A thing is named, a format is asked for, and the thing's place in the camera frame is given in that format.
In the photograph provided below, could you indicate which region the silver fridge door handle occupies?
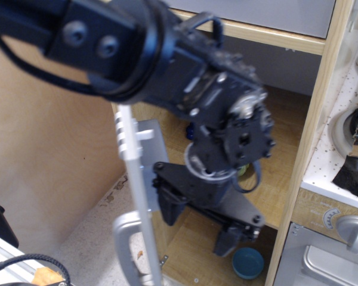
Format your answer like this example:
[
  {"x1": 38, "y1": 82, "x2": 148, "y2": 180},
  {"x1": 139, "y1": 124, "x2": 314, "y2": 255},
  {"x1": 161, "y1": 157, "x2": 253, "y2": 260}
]
[{"x1": 113, "y1": 211, "x2": 142, "y2": 286}]

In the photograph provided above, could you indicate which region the black braided cable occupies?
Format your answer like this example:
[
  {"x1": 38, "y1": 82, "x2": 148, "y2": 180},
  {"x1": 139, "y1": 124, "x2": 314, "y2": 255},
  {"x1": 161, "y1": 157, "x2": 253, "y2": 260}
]
[{"x1": 0, "y1": 253, "x2": 72, "y2": 286}]

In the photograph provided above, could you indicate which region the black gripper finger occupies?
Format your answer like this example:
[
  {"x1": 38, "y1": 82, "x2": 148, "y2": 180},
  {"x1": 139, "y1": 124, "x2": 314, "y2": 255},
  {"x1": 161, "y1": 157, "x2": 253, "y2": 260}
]
[
  {"x1": 213, "y1": 226, "x2": 249, "y2": 257},
  {"x1": 155, "y1": 182, "x2": 188, "y2": 226}
]

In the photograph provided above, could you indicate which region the silver oven knob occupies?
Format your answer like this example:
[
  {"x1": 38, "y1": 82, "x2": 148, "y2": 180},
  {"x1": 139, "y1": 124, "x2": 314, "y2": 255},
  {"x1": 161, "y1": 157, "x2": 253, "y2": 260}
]
[{"x1": 336, "y1": 215, "x2": 358, "y2": 254}]

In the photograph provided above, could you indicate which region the black torn tape piece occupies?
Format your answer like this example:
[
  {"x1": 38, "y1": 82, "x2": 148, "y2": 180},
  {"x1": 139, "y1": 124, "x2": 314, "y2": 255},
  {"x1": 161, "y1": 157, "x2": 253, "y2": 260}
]
[{"x1": 332, "y1": 108, "x2": 358, "y2": 197}]

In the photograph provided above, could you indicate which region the green toy item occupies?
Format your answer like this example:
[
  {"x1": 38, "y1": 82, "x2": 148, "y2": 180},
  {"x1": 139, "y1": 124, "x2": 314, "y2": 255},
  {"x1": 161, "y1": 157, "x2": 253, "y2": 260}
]
[{"x1": 237, "y1": 164, "x2": 249, "y2": 177}]

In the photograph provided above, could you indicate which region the wooden toy kitchen frame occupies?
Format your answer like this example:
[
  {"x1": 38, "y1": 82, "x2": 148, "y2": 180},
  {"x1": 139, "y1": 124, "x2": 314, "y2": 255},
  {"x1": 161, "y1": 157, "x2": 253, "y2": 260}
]
[{"x1": 152, "y1": 1, "x2": 358, "y2": 285}]

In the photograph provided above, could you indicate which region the white speckled stove top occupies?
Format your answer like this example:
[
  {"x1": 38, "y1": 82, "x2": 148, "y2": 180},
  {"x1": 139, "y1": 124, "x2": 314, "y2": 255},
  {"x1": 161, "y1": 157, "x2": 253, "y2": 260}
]
[{"x1": 301, "y1": 31, "x2": 358, "y2": 208}]

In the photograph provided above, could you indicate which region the silver oven door handle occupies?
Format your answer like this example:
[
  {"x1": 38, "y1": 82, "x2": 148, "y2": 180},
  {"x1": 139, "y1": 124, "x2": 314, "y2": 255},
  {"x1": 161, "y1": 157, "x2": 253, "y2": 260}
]
[{"x1": 302, "y1": 245, "x2": 358, "y2": 285}]

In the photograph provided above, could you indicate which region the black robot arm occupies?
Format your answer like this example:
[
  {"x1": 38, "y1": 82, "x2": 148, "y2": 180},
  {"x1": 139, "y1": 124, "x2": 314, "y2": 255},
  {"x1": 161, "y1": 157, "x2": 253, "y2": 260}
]
[{"x1": 0, "y1": 1, "x2": 274, "y2": 256}]

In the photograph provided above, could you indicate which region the black box at left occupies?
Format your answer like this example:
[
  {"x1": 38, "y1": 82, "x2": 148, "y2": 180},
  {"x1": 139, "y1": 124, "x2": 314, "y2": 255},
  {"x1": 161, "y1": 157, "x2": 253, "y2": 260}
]
[{"x1": 0, "y1": 206, "x2": 19, "y2": 248}]

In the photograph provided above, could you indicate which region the grey oven door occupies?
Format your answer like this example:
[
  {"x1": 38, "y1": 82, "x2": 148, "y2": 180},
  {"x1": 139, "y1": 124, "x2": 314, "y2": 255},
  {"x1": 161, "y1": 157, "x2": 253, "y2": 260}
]
[{"x1": 274, "y1": 223, "x2": 358, "y2": 285}]

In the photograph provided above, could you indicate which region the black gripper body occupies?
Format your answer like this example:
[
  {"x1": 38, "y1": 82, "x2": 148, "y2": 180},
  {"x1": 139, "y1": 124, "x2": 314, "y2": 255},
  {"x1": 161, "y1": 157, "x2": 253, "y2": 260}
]
[{"x1": 153, "y1": 162, "x2": 265, "y2": 238}]

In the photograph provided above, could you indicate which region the silver ice dispenser panel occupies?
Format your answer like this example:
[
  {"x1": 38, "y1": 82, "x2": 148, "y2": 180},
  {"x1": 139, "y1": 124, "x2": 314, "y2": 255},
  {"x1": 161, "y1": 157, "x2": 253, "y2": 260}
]
[{"x1": 115, "y1": 111, "x2": 138, "y2": 161}]

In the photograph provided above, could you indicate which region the grey freezer door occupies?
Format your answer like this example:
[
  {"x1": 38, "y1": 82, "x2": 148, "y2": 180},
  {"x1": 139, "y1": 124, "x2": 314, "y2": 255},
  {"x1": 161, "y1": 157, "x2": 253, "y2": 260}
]
[{"x1": 166, "y1": 0, "x2": 335, "y2": 38}]

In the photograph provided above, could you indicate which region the blue bowl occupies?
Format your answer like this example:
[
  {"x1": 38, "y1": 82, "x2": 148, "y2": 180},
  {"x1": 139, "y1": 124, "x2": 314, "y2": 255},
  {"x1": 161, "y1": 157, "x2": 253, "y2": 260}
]
[{"x1": 232, "y1": 247, "x2": 264, "y2": 280}]

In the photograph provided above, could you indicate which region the aluminium rail base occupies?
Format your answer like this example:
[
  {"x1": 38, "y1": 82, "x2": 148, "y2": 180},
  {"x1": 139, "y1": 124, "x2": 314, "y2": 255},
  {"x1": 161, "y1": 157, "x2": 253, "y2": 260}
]
[{"x1": 0, "y1": 238, "x2": 44, "y2": 285}]

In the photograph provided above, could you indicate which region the grey fridge door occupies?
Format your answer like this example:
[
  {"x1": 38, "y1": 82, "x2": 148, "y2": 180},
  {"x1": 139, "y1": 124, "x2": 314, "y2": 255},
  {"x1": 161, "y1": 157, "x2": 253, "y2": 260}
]
[{"x1": 112, "y1": 104, "x2": 168, "y2": 285}]

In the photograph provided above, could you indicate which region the blue toy item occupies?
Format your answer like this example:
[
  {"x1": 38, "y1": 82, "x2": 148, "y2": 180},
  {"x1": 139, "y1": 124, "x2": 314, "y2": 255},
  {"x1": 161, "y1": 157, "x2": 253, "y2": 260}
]
[{"x1": 186, "y1": 122, "x2": 195, "y2": 141}]

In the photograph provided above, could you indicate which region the orange tape scrap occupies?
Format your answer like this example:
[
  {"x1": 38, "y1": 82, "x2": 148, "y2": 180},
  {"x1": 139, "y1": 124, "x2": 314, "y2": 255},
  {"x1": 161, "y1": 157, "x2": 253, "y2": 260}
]
[{"x1": 32, "y1": 267, "x2": 64, "y2": 285}]

